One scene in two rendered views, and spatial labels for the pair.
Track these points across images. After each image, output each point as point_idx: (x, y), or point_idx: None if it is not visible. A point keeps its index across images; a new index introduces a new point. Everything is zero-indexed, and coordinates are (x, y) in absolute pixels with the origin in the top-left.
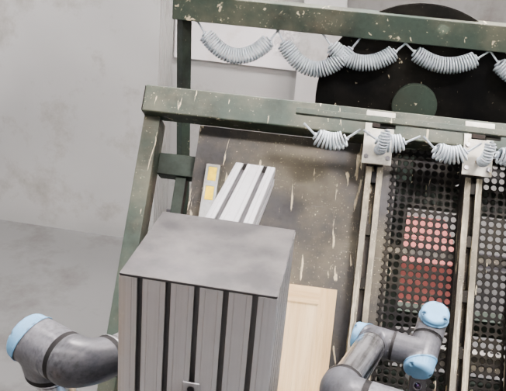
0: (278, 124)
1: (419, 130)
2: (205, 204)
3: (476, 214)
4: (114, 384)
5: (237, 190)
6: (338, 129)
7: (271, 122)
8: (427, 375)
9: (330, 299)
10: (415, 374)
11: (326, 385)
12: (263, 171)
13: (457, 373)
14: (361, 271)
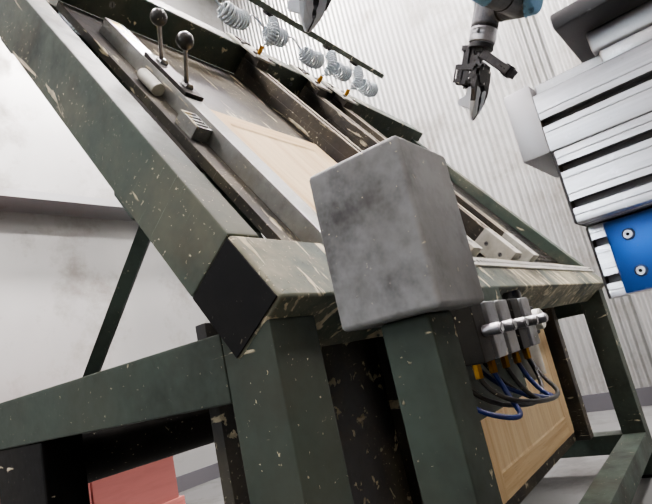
0: (166, 9)
1: (269, 57)
2: (136, 44)
3: (343, 113)
4: (202, 174)
5: None
6: (217, 33)
7: (157, 4)
8: (542, 1)
9: (318, 148)
10: (536, 2)
11: None
12: None
13: None
14: (324, 122)
